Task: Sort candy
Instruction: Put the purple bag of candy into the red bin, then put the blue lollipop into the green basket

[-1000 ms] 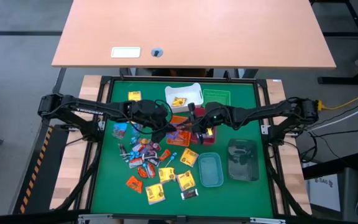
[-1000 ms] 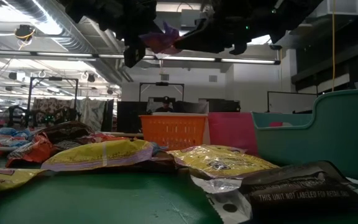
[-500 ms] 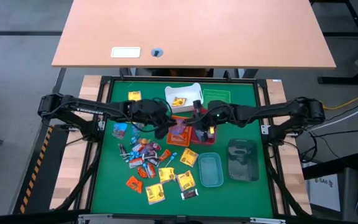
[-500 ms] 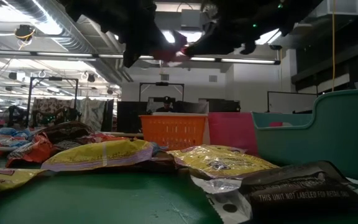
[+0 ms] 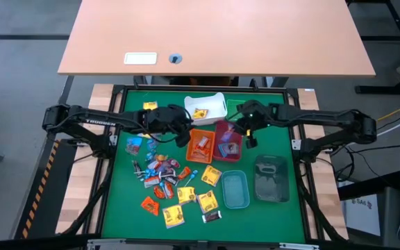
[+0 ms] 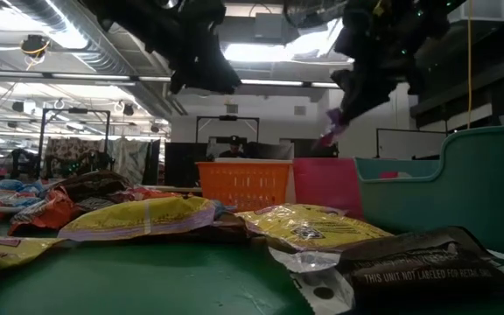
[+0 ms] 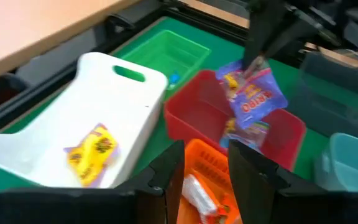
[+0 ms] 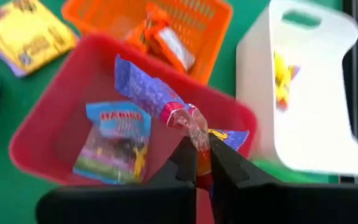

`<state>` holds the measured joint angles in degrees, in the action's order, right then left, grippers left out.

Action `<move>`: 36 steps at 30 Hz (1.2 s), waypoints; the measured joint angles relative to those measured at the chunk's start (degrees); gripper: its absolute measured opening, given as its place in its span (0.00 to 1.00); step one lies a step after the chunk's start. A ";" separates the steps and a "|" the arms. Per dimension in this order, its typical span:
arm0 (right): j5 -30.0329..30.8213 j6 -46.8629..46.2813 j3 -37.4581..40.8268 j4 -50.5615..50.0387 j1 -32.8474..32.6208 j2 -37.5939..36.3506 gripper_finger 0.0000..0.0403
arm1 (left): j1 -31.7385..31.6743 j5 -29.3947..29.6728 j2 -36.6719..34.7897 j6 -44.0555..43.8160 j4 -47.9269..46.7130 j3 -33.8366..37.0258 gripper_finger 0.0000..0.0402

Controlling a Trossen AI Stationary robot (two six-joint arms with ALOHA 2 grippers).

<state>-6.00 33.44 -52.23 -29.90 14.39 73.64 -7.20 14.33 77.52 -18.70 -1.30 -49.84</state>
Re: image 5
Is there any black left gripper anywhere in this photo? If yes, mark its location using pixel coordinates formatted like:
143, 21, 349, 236
140, 105, 194, 149

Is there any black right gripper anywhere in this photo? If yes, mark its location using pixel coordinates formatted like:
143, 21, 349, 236
236, 100, 278, 149

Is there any blue red candy packet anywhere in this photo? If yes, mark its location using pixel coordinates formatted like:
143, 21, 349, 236
218, 142, 240, 158

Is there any black candy bar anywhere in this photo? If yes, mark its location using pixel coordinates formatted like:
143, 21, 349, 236
131, 160, 143, 179

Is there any small brown chocolate bar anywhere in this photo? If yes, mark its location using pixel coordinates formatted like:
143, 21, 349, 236
201, 210, 223, 224

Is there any blue pink candy packet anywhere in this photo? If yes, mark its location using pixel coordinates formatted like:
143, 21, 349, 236
126, 136, 143, 156

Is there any red white candy packet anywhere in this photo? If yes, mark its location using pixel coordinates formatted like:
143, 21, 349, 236
143, 176, 162, 189

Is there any orange plastic basket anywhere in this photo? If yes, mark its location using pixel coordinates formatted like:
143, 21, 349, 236
185, 128, 217, 165

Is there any red plastic bin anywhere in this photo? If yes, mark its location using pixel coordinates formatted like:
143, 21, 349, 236
212, 119, 244, 163

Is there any white plastic bin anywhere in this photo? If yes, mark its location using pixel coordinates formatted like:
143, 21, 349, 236
183, 92, 228, 126

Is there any dark translucent plastic bin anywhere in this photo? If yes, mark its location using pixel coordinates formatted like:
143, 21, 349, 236
253, 154, 290, 203

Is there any teal plastic bin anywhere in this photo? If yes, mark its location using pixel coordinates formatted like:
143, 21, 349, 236
220, 169, 251, 210

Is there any green table mat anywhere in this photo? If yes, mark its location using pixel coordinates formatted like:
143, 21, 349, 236
101, 90, 307, 243

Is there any white rectangular desk plate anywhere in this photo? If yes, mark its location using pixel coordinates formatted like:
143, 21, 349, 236
123, 51, 158, 66

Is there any light wooden desk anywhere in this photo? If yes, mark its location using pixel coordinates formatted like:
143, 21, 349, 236
57, 0, 376, 78

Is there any black yellow hazard floor plate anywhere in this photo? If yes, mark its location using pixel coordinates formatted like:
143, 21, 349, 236
14, 137, 79, 241

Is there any black aluminium table frame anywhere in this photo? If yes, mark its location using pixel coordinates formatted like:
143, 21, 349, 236
95, 78, 326, 246

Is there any black cable conduit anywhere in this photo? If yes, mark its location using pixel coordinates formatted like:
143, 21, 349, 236
60, 166, 114, 235
299, 173, 347, 242

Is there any silver aluminium bracket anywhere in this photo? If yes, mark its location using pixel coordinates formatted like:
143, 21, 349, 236
87, 237, 127, 250
278, 242, 320, 250

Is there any black neighbouring desk frame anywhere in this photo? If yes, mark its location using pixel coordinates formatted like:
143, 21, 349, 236
345, 0, 400, 95

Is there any yellow power cable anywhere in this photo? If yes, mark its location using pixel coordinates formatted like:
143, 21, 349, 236
376, 107, 400, 123

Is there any white cable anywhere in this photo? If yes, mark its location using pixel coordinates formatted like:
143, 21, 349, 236
345, 114, 400, 147

